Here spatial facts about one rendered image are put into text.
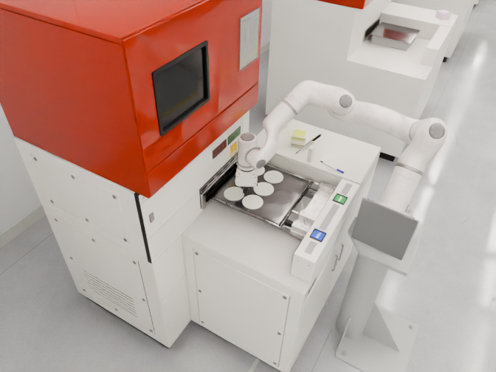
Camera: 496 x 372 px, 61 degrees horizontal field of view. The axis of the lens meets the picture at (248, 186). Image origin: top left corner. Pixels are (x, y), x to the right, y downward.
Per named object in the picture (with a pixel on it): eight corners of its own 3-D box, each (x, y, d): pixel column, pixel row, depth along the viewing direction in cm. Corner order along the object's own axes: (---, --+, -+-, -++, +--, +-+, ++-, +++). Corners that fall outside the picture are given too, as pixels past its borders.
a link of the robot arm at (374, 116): (438, 150, 177) (424, 150, 193) (448, 122, 176) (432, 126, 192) (326, 113, 178) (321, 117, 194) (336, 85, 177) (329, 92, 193)
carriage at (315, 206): (289, 235, 190) (290, 230, 188) (320, 189, 214) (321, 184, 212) (305, 241, 187) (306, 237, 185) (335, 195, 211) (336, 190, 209)
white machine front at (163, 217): (147, 261, 180) (133, 193, 154) (243, 162, 234) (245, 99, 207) (153, 264, 179) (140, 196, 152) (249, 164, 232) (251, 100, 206)
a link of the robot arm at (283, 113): (309, 125, 179) (260, 175, 181) (288, 108, 189) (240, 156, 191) (302, 114, 172) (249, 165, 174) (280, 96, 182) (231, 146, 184)
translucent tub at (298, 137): (289, 146, 222) (291, 135, 217) (292, 138, 227) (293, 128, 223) (303, 148, 220) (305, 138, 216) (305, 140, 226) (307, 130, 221)
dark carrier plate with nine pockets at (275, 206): (215, 197, 201) (215, 196, 200) (250, 159, 223) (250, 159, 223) (278, 224, 188) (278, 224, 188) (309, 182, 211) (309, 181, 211)
